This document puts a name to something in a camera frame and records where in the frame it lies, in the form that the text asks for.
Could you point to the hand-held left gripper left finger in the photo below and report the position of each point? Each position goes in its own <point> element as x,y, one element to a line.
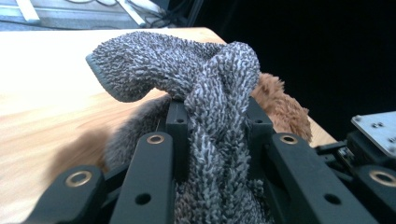
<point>179,140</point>

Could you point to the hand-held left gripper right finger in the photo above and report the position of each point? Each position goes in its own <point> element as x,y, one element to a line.
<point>260,124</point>

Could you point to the brown teddy bear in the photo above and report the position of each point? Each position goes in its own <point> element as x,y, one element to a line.
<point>280,109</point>

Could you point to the grey terry towel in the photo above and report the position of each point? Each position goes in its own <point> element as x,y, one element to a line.
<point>218,93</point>

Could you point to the white desk frame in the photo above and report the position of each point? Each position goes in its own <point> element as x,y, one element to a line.
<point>28,11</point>

